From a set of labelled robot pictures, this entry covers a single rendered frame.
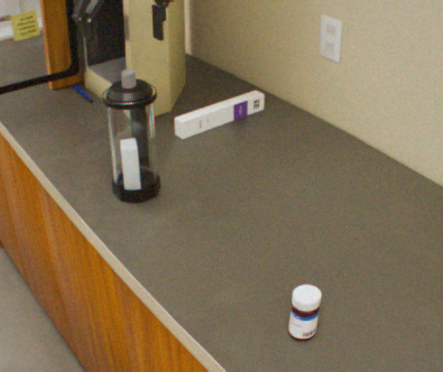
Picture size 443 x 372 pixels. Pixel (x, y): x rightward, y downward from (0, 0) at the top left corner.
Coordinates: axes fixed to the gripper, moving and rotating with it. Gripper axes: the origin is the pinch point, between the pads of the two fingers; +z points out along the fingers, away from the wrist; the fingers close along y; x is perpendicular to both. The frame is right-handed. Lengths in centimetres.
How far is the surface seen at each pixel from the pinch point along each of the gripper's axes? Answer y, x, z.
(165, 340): 11, 28, 48
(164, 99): -23.0, -28.7, 29.1
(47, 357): 22, -52, 127
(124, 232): 9.3, 11.5, 33.2
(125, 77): 1.2, 1.0, 6.8
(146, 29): -18.8, -28.5, 8.5
